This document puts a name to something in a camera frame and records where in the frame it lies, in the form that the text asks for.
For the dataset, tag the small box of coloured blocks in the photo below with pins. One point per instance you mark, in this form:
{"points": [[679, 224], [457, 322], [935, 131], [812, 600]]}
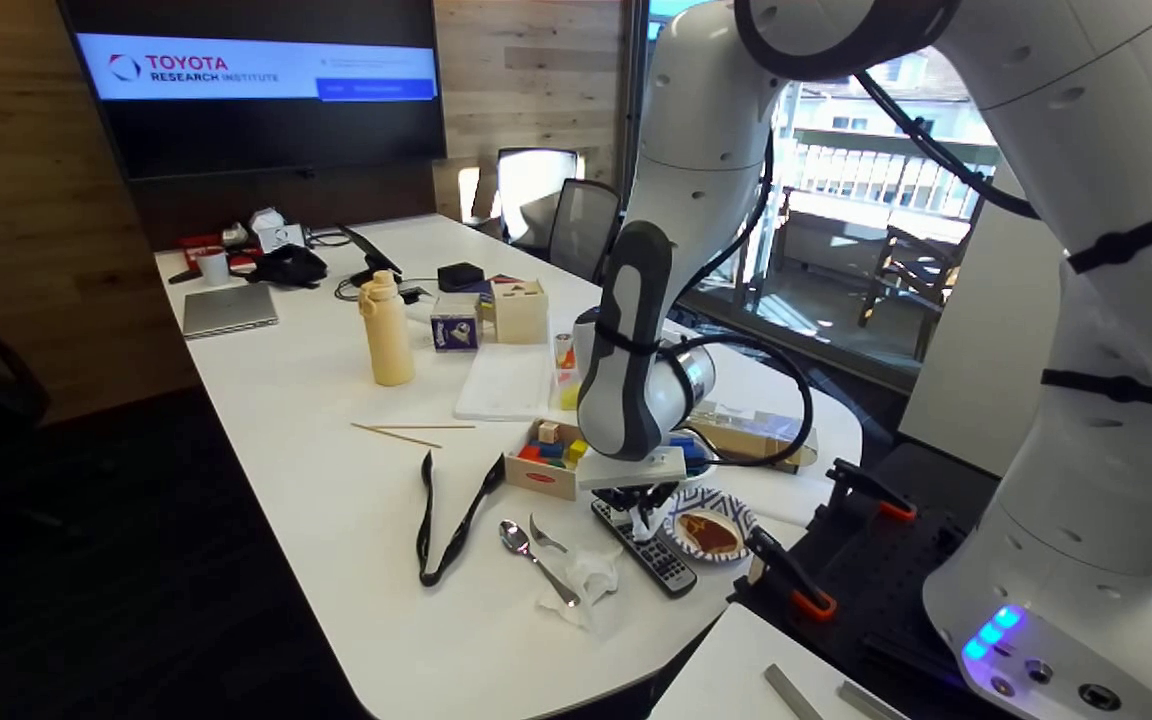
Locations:
{"points": [[545, 456]]}

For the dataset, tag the cream plastic bottle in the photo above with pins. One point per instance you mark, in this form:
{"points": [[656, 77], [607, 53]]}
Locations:
{"points": [[388, 335]]}

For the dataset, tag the clear plastic container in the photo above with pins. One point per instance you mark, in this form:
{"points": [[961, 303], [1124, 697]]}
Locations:
{"points": [[500, 384]]}

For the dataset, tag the blue toy pieces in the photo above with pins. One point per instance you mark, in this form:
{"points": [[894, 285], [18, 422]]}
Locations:
{"points": [[699, 449]]}

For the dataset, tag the black mesh office chair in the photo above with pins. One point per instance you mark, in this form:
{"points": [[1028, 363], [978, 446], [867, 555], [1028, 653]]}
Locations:
{"points": [[580, 224]]}

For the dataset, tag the outdoor patio chair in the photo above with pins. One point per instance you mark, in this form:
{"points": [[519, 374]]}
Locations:
{"points": [[909, 275]]}

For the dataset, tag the wall television screen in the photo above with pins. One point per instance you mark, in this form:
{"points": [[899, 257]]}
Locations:
{"points": [[258, 92]]}

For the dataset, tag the blue patterned plate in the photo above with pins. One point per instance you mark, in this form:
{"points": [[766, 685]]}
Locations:
{"points": [[722, 514]]}

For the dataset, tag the white device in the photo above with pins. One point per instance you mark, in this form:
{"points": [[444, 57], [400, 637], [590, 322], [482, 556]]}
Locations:
{"points": [[272, 231]]}

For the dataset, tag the silver laptop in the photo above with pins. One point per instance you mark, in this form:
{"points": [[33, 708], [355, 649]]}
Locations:
{"points": [[228, 310]]}

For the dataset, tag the black tongs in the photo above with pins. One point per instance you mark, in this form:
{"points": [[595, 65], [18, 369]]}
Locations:
{"points": [[457, 525]]}

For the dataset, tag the blue bowl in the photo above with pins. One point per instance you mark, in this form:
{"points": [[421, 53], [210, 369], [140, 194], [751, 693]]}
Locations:
{"points": [[699, 461]]}

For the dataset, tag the black bag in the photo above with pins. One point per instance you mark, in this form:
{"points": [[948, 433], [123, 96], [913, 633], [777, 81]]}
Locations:
{"points": [[290, 265]]}

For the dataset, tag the wooden chopstick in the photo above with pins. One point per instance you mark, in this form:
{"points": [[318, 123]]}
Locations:
{"points": [[396, 433]]}

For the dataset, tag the red object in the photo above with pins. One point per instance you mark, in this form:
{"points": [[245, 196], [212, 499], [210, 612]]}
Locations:
{"points": [[200, 247]]}

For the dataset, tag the small black box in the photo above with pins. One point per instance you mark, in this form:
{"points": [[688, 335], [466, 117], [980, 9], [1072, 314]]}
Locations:
{"points": [[460, 279]]}

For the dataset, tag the white cup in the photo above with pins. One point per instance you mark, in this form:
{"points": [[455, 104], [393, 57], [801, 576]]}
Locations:
{"points": [[212, 265]]}

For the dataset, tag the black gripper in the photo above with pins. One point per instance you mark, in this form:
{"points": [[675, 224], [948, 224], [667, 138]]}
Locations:
{"points": [[639, 490]]}

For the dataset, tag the white chair back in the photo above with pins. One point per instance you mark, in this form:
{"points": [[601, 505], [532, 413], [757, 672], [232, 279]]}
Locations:
{"points": [[529, 184]]}

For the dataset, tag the metal fork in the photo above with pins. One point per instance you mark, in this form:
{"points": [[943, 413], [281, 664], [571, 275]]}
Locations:
{"points": [[545, 538]]}

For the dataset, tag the white board with metal bars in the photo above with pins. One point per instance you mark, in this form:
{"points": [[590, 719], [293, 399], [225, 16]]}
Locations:
{"points": [[738, 672]]}

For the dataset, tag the black tablet on stand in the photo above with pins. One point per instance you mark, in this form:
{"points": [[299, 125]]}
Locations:
{"points": [[372, 263]]}

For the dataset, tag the black mounting plate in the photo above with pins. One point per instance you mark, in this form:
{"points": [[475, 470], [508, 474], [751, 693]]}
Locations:
{"points": [[899, 584]]}

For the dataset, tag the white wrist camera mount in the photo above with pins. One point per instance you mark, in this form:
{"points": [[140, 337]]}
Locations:
{"points": [[629, 467]]}

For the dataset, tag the metal spoon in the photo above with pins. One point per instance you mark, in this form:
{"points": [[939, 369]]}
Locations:
{"points": [[529, 555]]}

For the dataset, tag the black remote control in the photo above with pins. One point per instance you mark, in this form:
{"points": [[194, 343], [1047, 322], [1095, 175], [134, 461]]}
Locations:
{"points": [[656, 555]]}

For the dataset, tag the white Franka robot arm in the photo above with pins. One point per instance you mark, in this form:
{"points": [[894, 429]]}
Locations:
{"points": [[1071, 532]]}

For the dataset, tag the brown food slice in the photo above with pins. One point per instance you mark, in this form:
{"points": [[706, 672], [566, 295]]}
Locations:
{"points": [[708, 532]]}

